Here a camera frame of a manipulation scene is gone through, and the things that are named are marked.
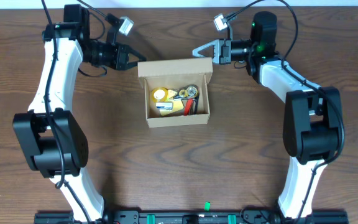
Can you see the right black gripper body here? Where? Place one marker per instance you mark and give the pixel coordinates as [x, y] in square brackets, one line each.
[224, 51]

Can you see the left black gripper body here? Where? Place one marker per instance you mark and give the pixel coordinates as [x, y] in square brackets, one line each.
[122, 56]

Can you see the yellow adhesive tape roll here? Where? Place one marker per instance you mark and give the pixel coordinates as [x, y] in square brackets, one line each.
[159, 95]

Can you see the cardboard box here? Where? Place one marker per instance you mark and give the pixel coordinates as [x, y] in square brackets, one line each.
[176, 74]

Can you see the black correction tape dispenser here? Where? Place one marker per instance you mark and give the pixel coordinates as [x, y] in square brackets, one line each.
[190, 91]

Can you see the yellow sticky note pad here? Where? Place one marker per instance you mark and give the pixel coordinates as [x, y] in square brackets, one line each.
[176, 107]

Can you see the red black stapler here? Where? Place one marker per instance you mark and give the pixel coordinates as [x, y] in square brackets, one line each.
[191, 107]

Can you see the yellow blue highlighter marker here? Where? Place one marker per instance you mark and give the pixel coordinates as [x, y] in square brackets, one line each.
[172, 93]

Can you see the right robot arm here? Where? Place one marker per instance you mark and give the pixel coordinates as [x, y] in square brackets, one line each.
[313, 127]

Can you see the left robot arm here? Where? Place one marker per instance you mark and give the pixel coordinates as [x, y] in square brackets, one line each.
[50, 137]

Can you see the small green clip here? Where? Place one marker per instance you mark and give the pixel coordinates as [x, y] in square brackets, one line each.
[207, 206]

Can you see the black mounting rail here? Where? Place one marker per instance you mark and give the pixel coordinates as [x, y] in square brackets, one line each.
[191, 217]

